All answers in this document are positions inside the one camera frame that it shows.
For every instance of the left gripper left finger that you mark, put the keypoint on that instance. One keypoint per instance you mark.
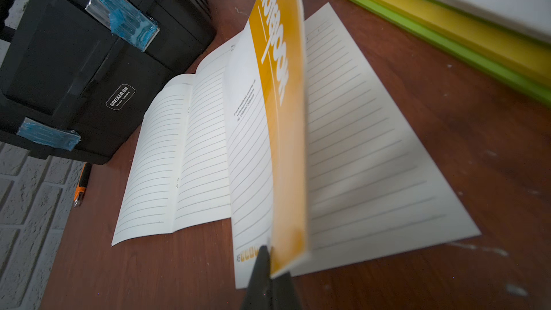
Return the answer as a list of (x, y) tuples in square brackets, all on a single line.
[(258, 295)]

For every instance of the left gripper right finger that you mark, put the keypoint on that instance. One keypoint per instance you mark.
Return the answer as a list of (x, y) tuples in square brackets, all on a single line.
[(283, 293)]

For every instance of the large white lined notebook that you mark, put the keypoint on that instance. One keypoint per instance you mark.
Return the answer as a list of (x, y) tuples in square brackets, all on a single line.
[(179, 175)]

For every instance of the yellow white cover notebook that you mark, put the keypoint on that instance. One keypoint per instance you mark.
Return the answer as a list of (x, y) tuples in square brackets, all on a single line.
[(518, 52)]

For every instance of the black plastic toolbox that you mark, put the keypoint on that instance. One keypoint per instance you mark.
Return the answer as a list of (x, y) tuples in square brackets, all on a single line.
[(72, 88)]

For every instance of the orange handled adjustable wrench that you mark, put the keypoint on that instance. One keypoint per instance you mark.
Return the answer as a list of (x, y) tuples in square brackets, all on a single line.
[(82, 184)]

